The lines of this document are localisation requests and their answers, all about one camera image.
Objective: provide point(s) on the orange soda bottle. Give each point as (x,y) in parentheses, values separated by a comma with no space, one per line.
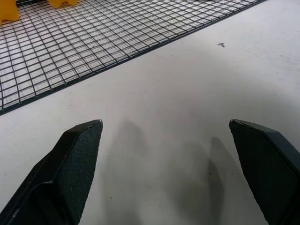
(8,11)
(62,2)

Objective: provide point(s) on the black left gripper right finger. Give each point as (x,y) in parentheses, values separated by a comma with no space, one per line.
(262,164)

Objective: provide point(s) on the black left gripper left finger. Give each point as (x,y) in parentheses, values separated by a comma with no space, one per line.
(70,168)

